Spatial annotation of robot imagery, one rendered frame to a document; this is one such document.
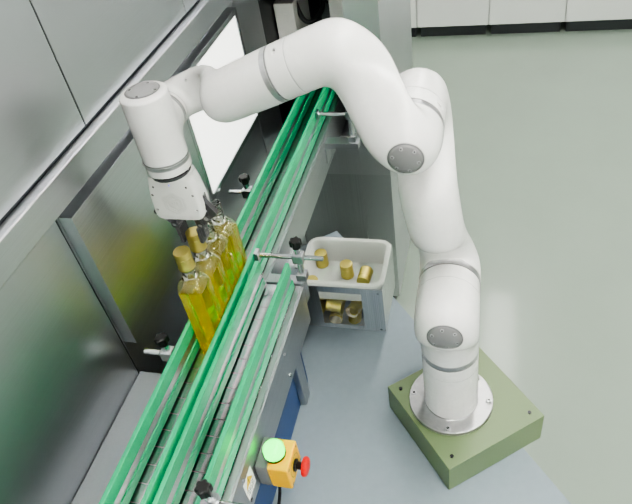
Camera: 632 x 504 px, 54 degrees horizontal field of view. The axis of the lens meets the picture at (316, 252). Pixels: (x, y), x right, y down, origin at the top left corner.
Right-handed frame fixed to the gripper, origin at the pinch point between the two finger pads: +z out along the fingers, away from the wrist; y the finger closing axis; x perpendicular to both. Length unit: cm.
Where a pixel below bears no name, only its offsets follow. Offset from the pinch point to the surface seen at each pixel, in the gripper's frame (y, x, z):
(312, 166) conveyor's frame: 6, 63, 29
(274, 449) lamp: 19.2, -28.5, 30.8
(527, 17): 81, 373, 119
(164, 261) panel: -12.1, 3.5, 12.7
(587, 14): 121, 373, 119
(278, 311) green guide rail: 13.3, 1.1, 24.2
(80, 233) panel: -12.3, -15.2, -12.1
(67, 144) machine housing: -15.2, -5.0, -24.0
